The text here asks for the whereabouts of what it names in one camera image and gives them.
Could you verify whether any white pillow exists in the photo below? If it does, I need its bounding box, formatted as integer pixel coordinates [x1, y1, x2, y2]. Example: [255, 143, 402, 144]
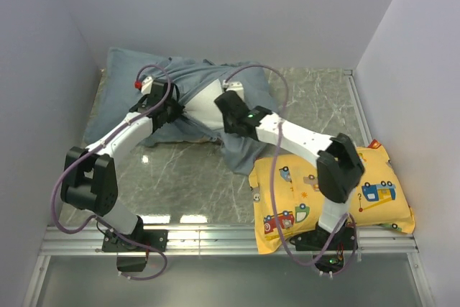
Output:
[185, 80, 224, 130]

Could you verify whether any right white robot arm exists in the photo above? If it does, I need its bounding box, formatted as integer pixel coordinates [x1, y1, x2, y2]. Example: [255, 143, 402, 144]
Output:
[214, 91, 364, 249]

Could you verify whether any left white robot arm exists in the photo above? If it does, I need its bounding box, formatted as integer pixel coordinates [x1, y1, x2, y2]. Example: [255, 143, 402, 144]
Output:
[57, 78, 184, 251]

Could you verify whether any yellow cartoon vehicle pillow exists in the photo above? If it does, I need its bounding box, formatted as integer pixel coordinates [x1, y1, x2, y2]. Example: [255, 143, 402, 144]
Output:
[249, 140, 415, 255]

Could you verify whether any black box under left base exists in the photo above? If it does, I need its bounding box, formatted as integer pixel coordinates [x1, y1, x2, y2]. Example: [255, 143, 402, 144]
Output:
[116, 256, 147, 273]

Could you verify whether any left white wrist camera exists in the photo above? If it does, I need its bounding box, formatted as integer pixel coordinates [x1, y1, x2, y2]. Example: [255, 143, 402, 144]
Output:
[134, 75, 155, 95]

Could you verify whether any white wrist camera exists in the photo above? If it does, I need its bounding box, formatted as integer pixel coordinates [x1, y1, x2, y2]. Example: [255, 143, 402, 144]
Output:
[134, 75, 155, 95]
[221, 81, 244, 101]

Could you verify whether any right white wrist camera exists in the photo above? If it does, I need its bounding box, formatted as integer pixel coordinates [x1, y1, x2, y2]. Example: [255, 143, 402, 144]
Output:
[221, 81, 244, 101]

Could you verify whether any aluminium right side rail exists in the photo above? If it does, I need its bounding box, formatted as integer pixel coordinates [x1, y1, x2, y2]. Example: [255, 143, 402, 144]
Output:
[344, 70, 373, 146]

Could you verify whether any aluminium rail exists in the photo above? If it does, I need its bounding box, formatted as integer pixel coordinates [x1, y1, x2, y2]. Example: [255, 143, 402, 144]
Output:
[344, 70, 373, 146]
[39, 224, 418, 256]

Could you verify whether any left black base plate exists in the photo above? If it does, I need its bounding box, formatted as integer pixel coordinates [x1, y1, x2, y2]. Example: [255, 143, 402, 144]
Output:
[101, 229, 168, 252]

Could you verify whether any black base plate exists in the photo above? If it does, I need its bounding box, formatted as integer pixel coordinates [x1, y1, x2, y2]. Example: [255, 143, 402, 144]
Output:
[289, 225, 358, 252]
[101, 229, 168, 252]

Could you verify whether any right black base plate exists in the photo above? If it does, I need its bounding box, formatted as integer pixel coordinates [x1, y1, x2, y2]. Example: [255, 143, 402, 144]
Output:
[289, 225, 358, 252]

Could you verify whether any aluminium front rail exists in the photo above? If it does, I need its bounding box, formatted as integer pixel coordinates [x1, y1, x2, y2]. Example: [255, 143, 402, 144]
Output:
[39, 224, 418, 256]

